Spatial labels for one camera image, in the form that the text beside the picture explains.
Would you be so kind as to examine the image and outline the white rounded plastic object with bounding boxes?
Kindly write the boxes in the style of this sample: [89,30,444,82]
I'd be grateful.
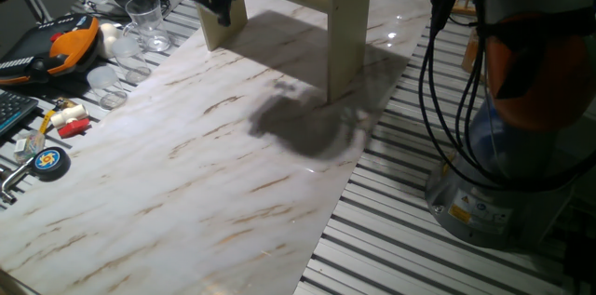
[97,22,124,60]

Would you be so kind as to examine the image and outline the cream wooden shelf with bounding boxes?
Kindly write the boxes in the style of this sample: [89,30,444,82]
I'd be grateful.
[184,0,373,104]

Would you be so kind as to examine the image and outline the clear glass mug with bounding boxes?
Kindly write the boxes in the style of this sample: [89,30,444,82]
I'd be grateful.
[122,0,172,53]

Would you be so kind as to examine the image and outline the black orange teach pendant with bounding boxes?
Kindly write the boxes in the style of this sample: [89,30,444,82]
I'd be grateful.
[0,13,102,87]

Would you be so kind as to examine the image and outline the brass fitting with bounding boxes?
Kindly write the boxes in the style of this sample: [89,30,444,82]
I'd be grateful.
[52,97,78,113]

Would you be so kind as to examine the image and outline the marble pattern mat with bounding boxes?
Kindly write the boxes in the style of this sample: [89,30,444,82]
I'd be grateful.
[0,0,439,295]

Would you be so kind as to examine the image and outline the black keyboard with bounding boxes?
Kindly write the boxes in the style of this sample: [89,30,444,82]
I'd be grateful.
[0,89,40,137]

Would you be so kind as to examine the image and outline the wooden rack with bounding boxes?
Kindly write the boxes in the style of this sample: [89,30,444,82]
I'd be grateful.
[454,0,486,75]

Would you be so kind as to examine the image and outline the black puck blue label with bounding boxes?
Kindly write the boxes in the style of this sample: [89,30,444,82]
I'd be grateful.
[31,146,73,182]

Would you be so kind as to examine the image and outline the clear bag colourful bits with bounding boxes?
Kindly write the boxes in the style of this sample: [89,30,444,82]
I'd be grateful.
[13,129,47,166]

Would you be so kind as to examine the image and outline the metal faucet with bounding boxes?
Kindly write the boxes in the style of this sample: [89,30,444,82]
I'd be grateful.
[0,157,37,206]

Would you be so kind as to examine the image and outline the white pipe valve red handle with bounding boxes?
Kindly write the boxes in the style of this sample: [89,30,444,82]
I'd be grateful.
[49,103,92,140]

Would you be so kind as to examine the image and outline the yellow strap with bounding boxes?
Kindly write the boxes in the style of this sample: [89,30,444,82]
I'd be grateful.
[37,108,58,136]

